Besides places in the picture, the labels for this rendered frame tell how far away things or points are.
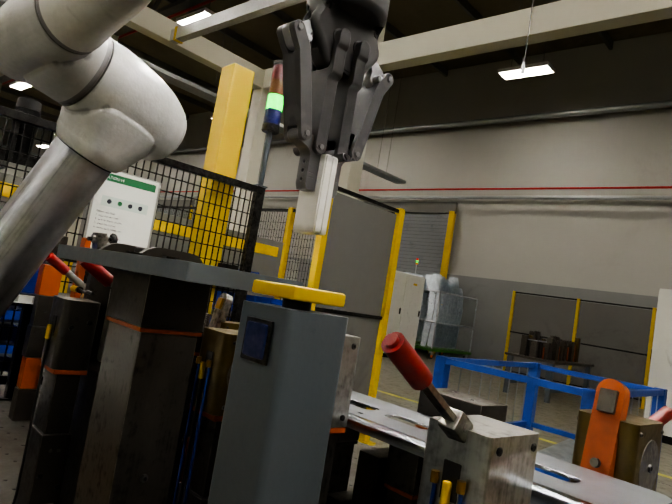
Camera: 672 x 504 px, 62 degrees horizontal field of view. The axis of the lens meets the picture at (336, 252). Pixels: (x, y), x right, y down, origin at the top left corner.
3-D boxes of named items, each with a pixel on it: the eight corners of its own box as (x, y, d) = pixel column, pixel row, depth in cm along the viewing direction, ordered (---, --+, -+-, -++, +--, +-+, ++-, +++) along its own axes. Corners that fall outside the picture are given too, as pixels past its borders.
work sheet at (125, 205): (145, 269, 196) (161, 182, 199) (78, 258, 181) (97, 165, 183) (142, 268, 198) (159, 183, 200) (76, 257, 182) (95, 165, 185)
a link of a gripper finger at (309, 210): (333, 155, 49) (326, 153, 49) (319, 234, 49) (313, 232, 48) (311, 158, 52) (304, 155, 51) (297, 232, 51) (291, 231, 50)
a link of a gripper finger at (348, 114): (330, 46, 53) (341, 52, 54) (313, 162, 52) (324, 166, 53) (360, 37, 50) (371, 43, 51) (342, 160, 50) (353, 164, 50)
